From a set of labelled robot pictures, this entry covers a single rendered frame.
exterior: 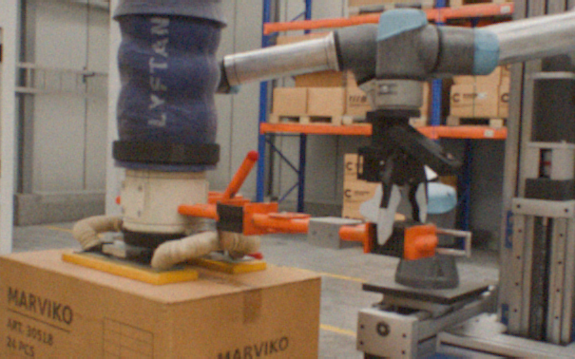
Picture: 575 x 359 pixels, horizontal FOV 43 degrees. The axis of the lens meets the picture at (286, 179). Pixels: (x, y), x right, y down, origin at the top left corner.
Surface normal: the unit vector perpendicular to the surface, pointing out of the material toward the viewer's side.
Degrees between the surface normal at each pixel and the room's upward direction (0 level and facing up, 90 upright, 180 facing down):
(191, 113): 77
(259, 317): 90
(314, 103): 91
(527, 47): 110
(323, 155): 90
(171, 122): 84
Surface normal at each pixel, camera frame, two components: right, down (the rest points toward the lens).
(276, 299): 0.74, 0.07
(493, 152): -0.61, 0.02
